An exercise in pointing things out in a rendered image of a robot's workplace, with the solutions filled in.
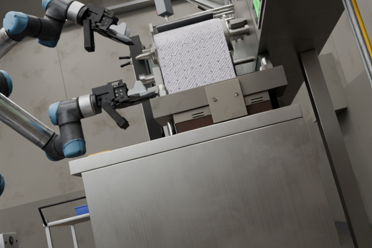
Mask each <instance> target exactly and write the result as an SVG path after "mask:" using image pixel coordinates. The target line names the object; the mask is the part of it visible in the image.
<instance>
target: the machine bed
mask: <svg viewBox="0 0 372 248"><path fill-rule="evenodd" d="M301 117H303V114H302V110H301V107H300V104H294V105H289V106H285V107H282V108H277V109H274V110H270V111H266V112H262V113H257V114H254V115H250V116H246V117H242V118H238V119H235V120H231V121H226V122H222V123H218V124H215V125H211V126H206V127H202V128H199V129H196V130H191V131H187V132H183V133H179V134H176V135H171V136H167V137H163V138H159V139H155V140H152V141H148V142H143V143H139V144H135V145H132V146H128V147H123V148H120V149H116V150H113V151H108V152H104V153H100V154H96V155H93V156H88V157H84V158H80V159H76V160H73V161H69V168H70V174H71V175H74V176H77V177H82V175H81V174H82V173H83V172H88V171H91V170H94V169H99V168H103V167H107V166H111V165H114V164H119V163H123V162H127V161H131V160H134V159H139V158H143V157H147V156H151V155H154V154H158V153H162V152H166V151H171V150H174V149H178V148H182V147H186V146H191V145H194V144H198V143H202V142H206V141H211V140H215V139H218V138H222V137H226V136H230V135H234V134H237V133H242V132H246V131H250V130H254V129H257V128H261V127H266V126H270V125H274V124H277V123H281V122H286V121H290V120H294V119H297V118H301Z"/></svg>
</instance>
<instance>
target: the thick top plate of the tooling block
mask: <svg viewBox="0 0 372 248"><path fill-rule="evenodd" d="M237 78H238V79H239V83H240V87H241V91H242V94H243V96H247V95H252V94H256V93H259V92H263V91H268V94H272V93H276V95H277V97H281V96H283V94H284V92H285V90H286V88H287V85H288V82H287V79H286V75H285V71H284V69H283V65H280V66H276V67H273V68H269V69H265V70H261V71H257V72H254V73H250V74H246V75H241V76H237V77H234V78H231V79H226V80H222V81H218V82H214V83H211V84H207V85H203V86H198V87H195V88H192V89H187V90H183V91H179V92H175V93H172V94H168V95H164V96H160V97H156V98H153V99H150V103H151V108H152V112H153V117H154V119H155V120H156V121H157V122H158V123H159V124H160V125H161V126H162V127H163V126H166V125H167V124H166V120H171V119H172V120H173V123H174V118H173V114H177V113H181V112H185V111H189V110H193V109H197V108H200V107H204V106H209V103H208V98H207V95H206V92H205V87H206V86H209V85H214V84H218V83H221V82H225V81H229V80H233V79H237ZM174 124H175V123H174Z"/></svg>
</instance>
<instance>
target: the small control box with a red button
mask: <svg viewBox="0 0 372 248"><path fill-rule="evenodd" d="M154 1H155V4H156V9H157V15H158V16H161V17H164V18H165V16H164V15H165V14H167V15H168V17H170V16H172V15H173V14H174V13H173V8H172V4H171V0H154Z"/></svg>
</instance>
